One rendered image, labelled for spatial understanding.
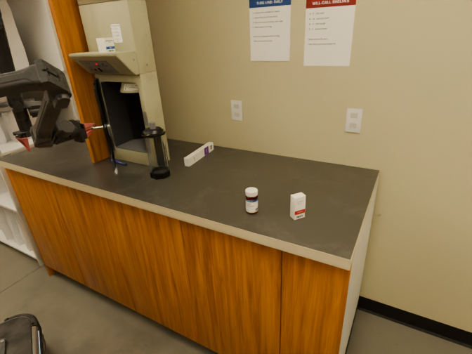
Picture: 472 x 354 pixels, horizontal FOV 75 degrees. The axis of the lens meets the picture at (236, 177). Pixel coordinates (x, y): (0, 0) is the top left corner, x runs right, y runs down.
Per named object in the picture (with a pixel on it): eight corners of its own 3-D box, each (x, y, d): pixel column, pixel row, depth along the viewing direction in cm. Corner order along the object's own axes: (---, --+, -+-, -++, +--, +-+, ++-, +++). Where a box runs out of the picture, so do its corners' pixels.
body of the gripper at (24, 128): (42, 131, 150) (37, 116, 147) (20, 138, 143) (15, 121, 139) (34, 130, 153) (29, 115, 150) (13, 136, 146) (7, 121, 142)
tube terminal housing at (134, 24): (145, 144, 197) (119, 6, 164) (185, 151, 182) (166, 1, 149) (114, 158, 178) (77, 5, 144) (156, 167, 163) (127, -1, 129)
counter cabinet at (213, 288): (119, 227, 281) (94, 132, 242) (356, 311, 188) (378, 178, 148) (48, 275, 229) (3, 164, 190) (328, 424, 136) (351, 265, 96)
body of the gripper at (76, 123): (81, 119, 137) (65, 123, 131) (87, 142, 141) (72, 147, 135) (71, 118, 140) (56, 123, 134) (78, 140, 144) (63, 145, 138)
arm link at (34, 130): (45, 67, 97) (55, 97, 96) (64, 68, 101) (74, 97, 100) (27, 129, 128) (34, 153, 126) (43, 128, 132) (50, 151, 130)
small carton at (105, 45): (107, 52, 142) (105, 37, 140) (115, 51, 140) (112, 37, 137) (99, 53, 138) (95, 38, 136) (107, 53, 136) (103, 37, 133)
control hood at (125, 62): (93, 72, 157) (88, 51, 153) (140, 74, 143) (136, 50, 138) (73, 76, 148) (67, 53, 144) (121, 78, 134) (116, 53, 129)
